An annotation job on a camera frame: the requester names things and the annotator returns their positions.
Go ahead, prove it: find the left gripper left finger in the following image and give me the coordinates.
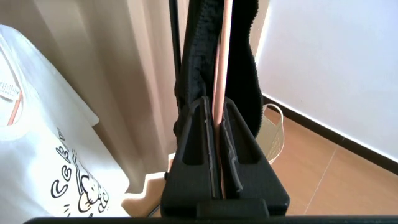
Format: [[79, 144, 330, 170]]
[[160, 95, 222, 218]]

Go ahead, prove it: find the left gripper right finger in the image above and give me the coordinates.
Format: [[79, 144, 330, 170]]
[[221, 96, 290, 217]]

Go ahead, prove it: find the black garment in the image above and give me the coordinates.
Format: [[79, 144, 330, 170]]
[[173, 0, 264, 149]]

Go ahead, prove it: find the white printed t-shirt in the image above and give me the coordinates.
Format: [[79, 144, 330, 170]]
[[0, 24, 131, 218]]

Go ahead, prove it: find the white laundry basket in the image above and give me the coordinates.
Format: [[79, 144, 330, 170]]
[[255, 103, 285, 166]]

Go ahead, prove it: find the black clothes rack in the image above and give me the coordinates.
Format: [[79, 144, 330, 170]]
[[146, 0, 183, 218]]

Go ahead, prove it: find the beige curtain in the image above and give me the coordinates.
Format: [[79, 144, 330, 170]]
[[0, 0, 271, 195]]

